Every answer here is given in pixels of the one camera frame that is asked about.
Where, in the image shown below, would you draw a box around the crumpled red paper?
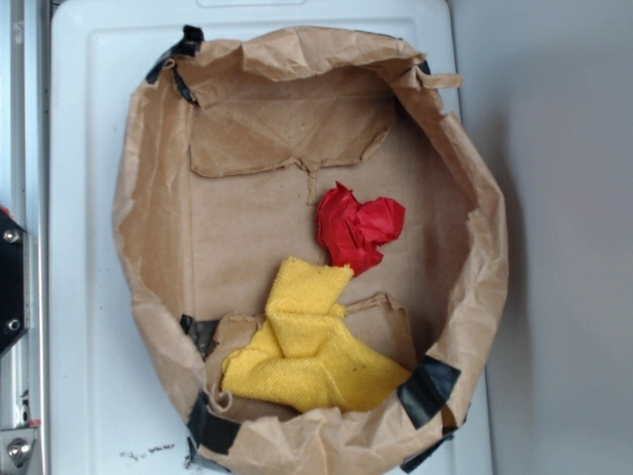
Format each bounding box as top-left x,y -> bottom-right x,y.
316,182 -> 406,276

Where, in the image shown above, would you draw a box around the brown paper bag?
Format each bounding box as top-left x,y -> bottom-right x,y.
113,27 -> 508,474

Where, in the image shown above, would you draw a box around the yellow cloth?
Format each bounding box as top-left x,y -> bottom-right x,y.
222,257 -> 411,413

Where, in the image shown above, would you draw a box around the white plastic tray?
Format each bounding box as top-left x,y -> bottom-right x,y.
46,0 -> 493,475

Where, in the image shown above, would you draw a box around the black bracket with screws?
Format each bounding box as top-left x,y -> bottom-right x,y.
0,206 -> 29,357

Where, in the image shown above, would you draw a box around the metal rail frame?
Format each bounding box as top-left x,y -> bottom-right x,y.
1,1 -> 50,474

